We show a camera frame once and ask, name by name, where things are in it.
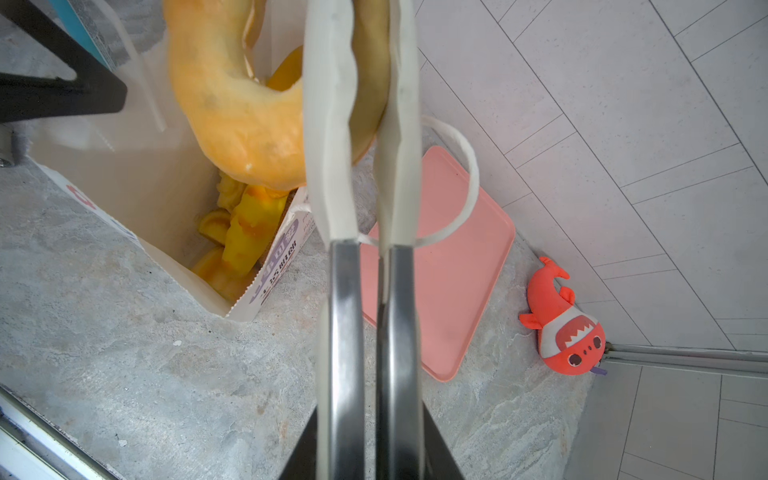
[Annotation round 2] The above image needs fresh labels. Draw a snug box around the croissant bread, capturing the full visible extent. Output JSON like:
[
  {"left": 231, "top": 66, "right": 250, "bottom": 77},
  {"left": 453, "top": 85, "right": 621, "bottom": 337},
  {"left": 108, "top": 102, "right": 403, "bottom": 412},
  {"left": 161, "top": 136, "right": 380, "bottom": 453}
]
[{"left": 266, "top": 46, "right": 303, "bottom": 92}]

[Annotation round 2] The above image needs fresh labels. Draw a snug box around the red shark plush toy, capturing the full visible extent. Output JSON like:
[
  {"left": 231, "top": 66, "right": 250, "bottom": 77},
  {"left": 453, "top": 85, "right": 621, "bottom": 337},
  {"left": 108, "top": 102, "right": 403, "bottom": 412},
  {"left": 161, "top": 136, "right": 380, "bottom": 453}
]
[{"left": 519, "top": 256, "right": 607, "bottom": 376}]

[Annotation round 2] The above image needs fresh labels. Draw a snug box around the white printed paper bag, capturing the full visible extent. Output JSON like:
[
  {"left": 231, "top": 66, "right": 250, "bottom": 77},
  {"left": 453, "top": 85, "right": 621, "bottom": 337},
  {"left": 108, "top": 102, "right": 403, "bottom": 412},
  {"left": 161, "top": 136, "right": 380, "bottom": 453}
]
[{"left": 31, "top": 1, "right": 479, "bottom": 317}]

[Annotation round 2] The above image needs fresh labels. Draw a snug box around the ring donut bread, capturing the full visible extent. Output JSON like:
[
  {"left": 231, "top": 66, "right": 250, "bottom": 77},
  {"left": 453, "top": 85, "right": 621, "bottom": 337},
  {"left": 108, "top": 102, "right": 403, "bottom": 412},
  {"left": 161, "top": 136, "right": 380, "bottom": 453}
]
[{"left": 163, "top": 0, "right": 390, "bottom": 191}]

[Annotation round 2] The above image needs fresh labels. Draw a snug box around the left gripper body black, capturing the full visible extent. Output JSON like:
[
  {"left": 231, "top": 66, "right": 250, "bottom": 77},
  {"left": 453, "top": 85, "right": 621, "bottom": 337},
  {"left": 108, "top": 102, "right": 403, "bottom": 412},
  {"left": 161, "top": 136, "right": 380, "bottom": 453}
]
[{"left": 1, "top": 1, "right": 127, "bottom": 123}]

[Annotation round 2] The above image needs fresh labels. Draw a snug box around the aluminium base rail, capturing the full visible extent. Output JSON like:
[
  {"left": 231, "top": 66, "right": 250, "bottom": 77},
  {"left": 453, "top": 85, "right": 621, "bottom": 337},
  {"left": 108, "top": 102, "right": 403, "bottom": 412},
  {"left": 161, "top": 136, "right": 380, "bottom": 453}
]
[{"left": 1, "top": 388, "right": 121, "bottom": 480}]

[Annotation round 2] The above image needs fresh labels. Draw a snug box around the spiral twisted bread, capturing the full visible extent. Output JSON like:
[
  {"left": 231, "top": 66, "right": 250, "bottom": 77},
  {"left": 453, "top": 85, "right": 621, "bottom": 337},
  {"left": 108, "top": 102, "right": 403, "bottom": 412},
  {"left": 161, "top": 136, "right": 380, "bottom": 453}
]
[{"left": 192, "top": 171, "right": 256, "bottom": 303}]

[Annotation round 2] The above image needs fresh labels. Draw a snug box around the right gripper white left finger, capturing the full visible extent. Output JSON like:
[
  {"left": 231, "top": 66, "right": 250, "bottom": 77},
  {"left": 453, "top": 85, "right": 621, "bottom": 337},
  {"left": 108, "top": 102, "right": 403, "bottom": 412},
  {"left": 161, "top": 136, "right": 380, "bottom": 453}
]
[{"left": 303, "top": 1, "right": 365, "bottom": 479}]

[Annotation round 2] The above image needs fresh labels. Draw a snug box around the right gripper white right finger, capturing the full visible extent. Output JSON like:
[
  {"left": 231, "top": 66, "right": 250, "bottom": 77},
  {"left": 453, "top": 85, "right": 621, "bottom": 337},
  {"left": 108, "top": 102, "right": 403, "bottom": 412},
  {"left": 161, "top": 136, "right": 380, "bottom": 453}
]
[{"left": 374, "top": 1, "right": 425, "bottom": 479}]

